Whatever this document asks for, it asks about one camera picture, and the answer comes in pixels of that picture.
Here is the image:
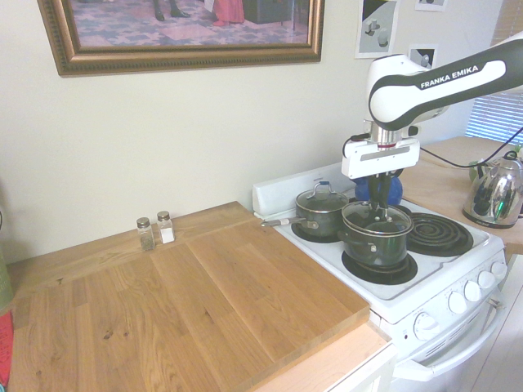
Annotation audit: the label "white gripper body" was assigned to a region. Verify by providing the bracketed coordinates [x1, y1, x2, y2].
[341, 137, 421, 180]

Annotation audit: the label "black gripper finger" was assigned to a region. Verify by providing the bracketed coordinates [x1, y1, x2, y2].
[378, 171, 395, 214]
[367, 174, 381, 211]

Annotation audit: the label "glass pot lid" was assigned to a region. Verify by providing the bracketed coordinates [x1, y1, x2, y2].
[341, 199, 413, 236]

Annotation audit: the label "large dark cooking pot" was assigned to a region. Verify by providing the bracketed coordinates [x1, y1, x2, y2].
[336, 222, 412, 267]

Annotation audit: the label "blue stovetop kettle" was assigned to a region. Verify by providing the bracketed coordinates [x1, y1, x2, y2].
[353, 171, 406, 207]

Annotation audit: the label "small dark saucepan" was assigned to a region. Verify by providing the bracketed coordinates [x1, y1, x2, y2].
[261, 203, 350, 238]

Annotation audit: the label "large black coil burner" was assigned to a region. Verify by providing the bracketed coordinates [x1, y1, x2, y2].
[401, 212, 476, 260]

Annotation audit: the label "white electric stove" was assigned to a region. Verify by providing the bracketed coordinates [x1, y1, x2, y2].
[252, 165, 510, 392]

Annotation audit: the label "silver electric kettle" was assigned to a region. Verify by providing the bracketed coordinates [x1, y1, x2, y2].
[462, 149, 523, 230]

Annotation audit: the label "white paper print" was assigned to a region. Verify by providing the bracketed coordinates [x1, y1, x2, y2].
[354, 0, 401, 60]
[408, 43, 440, 71]
[413, 0, 451, 13]

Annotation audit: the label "white window blinds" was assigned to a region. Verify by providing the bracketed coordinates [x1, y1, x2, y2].
[465, 0, 523, 145]

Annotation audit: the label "glass salt shaker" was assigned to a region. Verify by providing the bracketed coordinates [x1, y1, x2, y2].
[156, 210, 177, 245]

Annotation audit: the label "wooden countertop board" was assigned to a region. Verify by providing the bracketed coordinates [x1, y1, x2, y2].
[5, 200, 371, 392]

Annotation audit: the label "glass pepper shaker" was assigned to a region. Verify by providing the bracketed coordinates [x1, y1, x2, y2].
[136, 216, 155, 252]

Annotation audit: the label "gold framed painting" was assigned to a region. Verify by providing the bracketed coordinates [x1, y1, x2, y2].
[36, 0, 327, 78]

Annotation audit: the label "red packet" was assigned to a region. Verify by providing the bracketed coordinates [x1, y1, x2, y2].
[0, 311, 16, 387]

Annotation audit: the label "glass lid with blue handle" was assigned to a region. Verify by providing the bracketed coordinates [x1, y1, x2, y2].
[294, 180, 350, 213]

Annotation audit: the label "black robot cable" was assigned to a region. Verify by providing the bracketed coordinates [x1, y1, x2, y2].
[418, 125, 523, 169]

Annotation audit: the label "white oven door handle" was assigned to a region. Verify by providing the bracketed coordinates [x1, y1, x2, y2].
[393, 284, 510, 381]

